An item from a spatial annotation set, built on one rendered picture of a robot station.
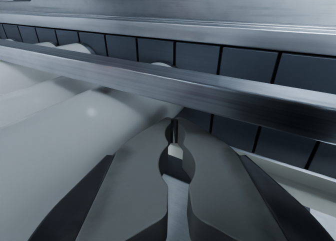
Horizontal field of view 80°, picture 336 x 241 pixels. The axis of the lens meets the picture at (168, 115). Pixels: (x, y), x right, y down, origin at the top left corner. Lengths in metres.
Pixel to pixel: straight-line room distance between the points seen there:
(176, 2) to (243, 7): 0.06
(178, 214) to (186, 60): 0.20
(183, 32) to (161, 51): 0.03
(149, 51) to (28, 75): 0.10
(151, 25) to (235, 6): 0.07
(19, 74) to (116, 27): 0.09
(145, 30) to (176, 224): 0.25
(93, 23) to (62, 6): 0.12
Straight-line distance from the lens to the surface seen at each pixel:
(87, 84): 0.17
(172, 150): 0.17
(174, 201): 0.28
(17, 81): 0.19
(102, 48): 0.22
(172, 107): 0.15
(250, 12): 0.20
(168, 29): 0.18
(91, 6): 0.30
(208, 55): 0.16
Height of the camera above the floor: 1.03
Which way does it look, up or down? 49 degrees down
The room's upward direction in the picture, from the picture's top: 131 degrees counter-clockwise
